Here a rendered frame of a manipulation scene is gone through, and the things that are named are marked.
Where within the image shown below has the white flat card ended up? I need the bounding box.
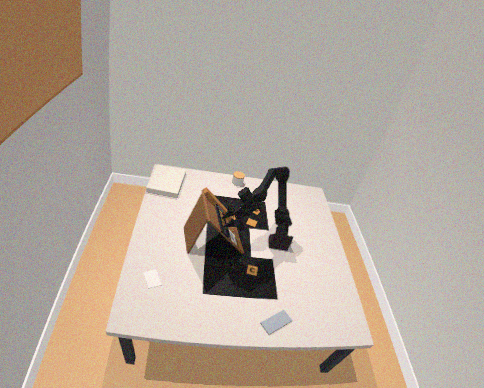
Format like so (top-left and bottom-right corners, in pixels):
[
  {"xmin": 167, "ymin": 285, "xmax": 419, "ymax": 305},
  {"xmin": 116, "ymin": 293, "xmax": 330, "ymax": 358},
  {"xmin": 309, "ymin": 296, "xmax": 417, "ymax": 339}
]
[{"xmin": 144, "ymin": 269, "xmax": 162, "ymax": 288}]

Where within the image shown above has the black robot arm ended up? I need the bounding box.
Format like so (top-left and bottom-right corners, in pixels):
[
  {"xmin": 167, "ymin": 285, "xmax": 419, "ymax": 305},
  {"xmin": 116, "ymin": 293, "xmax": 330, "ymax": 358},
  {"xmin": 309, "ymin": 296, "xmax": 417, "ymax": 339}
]
[{"xmin": 228, "ymin": 166, "xmax": 292, "ymax": 235}]

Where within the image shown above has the cream flat block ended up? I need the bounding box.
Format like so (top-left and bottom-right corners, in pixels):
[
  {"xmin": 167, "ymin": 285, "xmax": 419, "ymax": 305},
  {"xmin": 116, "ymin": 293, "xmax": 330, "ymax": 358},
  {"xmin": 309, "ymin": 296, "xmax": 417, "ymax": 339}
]
[{"xmin": 146, "ymin": 164, "xmax": 186, "ymax": 198}]

